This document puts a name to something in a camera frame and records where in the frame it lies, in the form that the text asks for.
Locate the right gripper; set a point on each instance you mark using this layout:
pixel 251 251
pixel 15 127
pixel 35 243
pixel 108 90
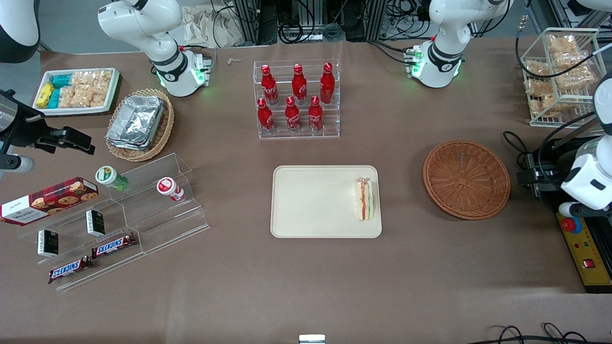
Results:
pixel 24 127

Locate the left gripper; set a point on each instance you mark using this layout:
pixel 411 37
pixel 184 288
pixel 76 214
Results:
pixel 546 168

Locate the plastic-wrapped sandwich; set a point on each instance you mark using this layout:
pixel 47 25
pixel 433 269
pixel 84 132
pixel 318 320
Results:
pixel 364 198

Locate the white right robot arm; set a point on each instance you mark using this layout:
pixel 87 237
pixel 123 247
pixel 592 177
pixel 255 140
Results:
pixel 143 24

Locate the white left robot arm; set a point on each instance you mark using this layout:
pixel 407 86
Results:
pixel 449 33

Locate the white snack tray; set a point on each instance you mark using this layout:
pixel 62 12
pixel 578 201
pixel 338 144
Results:
pixel 40 111

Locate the aluminium foil tray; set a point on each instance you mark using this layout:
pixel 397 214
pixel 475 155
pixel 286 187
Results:
pixel 136 119
pixel 129 145

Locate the brown wicker basket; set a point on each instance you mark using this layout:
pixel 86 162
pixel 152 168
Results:
pixel 466 179

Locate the light wicker basket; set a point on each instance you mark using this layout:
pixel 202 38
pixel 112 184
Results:
pixel 162 129

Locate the cream plastic tray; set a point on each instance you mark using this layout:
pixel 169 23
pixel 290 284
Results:
pixel 315 200

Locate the clear cracker bag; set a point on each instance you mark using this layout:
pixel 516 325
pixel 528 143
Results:
pixel 573 67
pixel 98 95
pixel 71 97
pixel 535 68
pixel 562 43
pixel 80 78
pixel 550 106
pixel 103 78
pixel 538 88

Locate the teal snack pack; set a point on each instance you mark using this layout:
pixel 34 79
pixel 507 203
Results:
pixel 61 80
pixel 54 99

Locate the green-lid white cup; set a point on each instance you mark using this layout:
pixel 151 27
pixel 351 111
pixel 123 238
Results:
pixel 109 176

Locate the yellow snack pack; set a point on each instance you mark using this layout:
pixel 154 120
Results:
pixel 45 94

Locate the red emergency stop button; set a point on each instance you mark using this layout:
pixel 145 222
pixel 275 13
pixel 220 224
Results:
pixel 571 224

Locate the red tartan cookie box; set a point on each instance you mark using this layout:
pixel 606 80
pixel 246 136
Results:
pixel 48 200

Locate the small black box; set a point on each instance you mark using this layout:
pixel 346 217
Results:
pixel 48 242
pixel 95 222

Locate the yellow control panel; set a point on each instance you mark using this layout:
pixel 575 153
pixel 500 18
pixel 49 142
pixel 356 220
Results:
pixel 581 258

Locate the red-lid white cup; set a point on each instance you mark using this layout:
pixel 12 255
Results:
pixel 168 188

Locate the clear acrylic tiered stand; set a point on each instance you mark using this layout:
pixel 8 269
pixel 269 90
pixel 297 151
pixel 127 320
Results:
pixel 158 215

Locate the Snickers chocolate bar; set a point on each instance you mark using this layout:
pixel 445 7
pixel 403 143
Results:
pixel 114 245
pixel 70 269

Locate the small grey connector box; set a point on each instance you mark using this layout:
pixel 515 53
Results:
pixel 200 64
pixel 413 57

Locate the beige crumpled bag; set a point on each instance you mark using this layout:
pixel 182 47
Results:
pixel 210 28

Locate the small white clip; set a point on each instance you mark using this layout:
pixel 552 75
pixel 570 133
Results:
pixel 234 60

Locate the red cola bottle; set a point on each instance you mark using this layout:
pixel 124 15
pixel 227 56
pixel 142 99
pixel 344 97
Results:
pixel 315 113
pixel 268 86
pixel 265 117
pixel 327 82
pixel 299 83
pixel 292 114

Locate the clear acrylic bottle stand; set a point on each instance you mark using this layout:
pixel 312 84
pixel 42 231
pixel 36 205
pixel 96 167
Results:
pixel 296 136

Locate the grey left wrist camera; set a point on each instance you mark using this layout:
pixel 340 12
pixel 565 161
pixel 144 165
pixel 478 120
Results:
pixel 569 209

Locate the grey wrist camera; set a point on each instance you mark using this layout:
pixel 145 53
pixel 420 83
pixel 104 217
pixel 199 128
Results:
pixel 569 209
pixel 16 164

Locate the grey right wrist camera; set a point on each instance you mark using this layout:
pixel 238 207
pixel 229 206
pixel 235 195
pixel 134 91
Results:
pixel 16 164

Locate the black linear rail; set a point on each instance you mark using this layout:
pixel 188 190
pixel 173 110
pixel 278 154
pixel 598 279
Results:
pixel 601 248

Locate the aluminium frame post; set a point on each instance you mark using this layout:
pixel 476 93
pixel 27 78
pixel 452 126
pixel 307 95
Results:
pixel 375 19
pixel 246 19

